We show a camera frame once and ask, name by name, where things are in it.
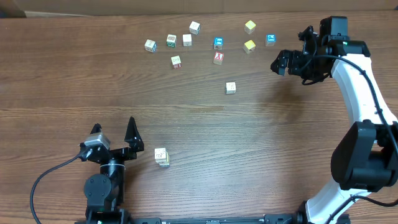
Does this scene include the wooden block elephant picture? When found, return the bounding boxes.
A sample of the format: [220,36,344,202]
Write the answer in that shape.
[154,148,168,163]

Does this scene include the wooden block letter X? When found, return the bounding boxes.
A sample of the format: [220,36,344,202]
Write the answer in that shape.
[155,151,169,164]

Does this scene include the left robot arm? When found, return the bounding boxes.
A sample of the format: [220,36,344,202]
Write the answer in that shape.
[78,117,144,224]

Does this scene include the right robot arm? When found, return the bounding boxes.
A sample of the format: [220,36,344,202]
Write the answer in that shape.
[263,16,397,223]

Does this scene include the blue top block right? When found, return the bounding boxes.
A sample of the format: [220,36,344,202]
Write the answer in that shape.
[265,34,276,47]

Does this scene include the blue block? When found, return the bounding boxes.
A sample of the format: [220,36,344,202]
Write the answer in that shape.
[213,37,223,50]
[265,34,276,47]

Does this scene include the yellow top block lower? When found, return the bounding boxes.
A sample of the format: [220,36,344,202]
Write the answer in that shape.
[243,40,256,54]

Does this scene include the yellow top block upper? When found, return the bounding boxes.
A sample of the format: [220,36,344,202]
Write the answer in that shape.
[244,20,256,34]

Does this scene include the plain wooden block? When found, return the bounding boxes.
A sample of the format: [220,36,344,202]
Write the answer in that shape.
[226,82,236,95]
[182,34,192,47]

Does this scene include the wooden block red side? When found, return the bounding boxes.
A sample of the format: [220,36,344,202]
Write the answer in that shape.
[170,55,182,69]

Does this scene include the wooden block far left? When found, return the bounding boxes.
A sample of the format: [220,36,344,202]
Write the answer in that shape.
[144,39,157,53]

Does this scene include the red letter wooden block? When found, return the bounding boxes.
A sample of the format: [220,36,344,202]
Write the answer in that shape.
[213,52,224,65]

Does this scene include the blue top block centre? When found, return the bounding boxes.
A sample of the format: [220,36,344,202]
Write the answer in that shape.
[213,37,223,50]

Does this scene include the green side wooden block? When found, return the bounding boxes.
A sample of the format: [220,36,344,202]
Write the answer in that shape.
[167,34,177,47]

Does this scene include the plain wooden block upper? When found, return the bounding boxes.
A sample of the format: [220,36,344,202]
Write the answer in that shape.
[182,34,192,47]

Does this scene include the wooden block top centre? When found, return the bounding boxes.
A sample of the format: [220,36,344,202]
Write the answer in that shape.
[189,21,200,35]

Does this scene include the cardboard sheet at back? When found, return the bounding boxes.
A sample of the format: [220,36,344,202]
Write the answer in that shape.
[1,0,397,16]

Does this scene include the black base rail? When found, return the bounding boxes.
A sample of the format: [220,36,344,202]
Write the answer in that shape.
[74,213,312,224]

